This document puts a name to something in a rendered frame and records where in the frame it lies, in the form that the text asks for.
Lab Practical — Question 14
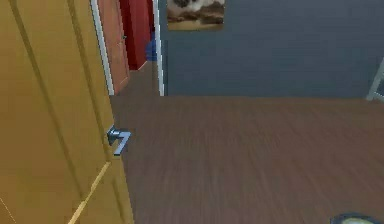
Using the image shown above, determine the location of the grey metal frame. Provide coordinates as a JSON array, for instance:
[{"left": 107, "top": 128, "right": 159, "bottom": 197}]
[{"left": 365, "top": 57, "right": 384, "bottom": 103}]

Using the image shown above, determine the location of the blue round object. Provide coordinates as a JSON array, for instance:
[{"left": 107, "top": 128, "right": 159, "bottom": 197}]
[{"left": 145, "top": 31, "right": 158, "bottom": 62}]

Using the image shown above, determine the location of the dark round rimmed object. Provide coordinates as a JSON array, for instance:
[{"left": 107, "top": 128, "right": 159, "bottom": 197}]
[{"left": 329, "top": 212, "right": 384, "bottom": 224}]

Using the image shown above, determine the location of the silver door handle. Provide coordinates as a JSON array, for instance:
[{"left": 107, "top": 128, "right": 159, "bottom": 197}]
[{"left": 106, "top": 126, "right": 132, "bottom": 157}]

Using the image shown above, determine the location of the framed cat picture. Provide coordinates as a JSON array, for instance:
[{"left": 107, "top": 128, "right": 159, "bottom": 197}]
[{"left": 166, "top": 0, "right": 226, "bottom": 32}]

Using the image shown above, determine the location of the orange wooden room door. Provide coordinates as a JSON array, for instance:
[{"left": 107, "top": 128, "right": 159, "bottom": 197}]
[{"left": 97, "top": 0, "right": 131, "bottom": 96}]

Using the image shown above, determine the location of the yellow wooden room door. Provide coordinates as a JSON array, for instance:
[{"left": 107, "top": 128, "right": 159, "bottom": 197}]
[{"left": 0, "top": 0, "right": 136, "bottom": 224}]

